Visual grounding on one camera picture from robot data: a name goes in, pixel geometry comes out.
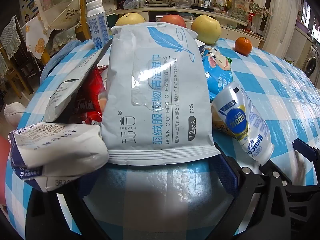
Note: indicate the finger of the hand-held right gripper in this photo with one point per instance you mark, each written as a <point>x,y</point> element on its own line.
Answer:
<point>300,191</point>
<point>306,148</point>

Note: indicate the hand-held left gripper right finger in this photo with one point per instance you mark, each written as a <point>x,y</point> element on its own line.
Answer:
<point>226,170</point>

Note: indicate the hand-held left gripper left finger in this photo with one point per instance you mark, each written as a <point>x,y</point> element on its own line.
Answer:
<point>50,217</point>

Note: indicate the white squeeze tube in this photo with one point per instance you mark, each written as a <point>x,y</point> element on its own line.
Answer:
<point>242,122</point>

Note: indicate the white wrapper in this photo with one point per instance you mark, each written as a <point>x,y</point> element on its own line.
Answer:
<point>57,152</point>

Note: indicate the pink plastic bin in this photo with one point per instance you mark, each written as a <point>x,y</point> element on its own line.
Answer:
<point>4,170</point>

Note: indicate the blue cartoon snack bag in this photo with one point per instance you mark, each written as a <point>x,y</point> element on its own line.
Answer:
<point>217,75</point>

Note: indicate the white wet wipes pack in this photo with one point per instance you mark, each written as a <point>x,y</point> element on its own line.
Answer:
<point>160,92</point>

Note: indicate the red snack wrapper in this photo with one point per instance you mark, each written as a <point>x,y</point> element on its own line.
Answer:
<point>91,97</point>

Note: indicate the grey white package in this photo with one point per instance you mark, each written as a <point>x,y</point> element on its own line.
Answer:
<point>70,85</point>

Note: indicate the blue white checkered tablecloth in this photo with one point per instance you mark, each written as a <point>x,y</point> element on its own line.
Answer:
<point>275,80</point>

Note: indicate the washing machine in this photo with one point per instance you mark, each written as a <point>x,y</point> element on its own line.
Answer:
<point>312,60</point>

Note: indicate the grey cushioned stool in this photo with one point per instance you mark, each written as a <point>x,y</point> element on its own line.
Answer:
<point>13,115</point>

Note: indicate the orange tangerine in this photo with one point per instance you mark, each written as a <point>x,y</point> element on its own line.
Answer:
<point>243,46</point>

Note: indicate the white curtain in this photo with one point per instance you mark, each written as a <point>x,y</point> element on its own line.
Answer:
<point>285,17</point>

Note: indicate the red bottle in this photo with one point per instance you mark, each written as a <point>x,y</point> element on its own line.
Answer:
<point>251,21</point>

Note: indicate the yellow apple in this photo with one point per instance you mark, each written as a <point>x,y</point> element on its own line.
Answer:
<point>207,30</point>

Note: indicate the cream sideboard cabinet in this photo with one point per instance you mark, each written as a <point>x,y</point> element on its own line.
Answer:
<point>225,22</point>

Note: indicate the clear printed gift bag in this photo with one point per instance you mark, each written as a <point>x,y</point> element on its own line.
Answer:
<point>238,7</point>

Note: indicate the red apple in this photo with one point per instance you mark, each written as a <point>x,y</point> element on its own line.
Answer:
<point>173,20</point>

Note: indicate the dining table orange-print cloth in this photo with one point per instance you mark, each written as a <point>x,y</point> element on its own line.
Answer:
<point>37,42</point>

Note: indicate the wooden chair grey quilted cover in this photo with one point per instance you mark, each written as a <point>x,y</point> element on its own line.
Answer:
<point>90,2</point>
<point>12,45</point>

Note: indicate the yellow pear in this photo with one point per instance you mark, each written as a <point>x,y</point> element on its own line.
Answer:
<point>130,19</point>

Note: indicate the green lace cloth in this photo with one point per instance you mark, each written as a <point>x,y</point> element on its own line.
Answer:
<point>63,38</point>

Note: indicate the white blue label bottle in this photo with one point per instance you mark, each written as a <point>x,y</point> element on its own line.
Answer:
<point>97,25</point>

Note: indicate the cream mesh food cover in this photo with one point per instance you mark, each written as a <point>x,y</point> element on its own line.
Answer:
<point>58,2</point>

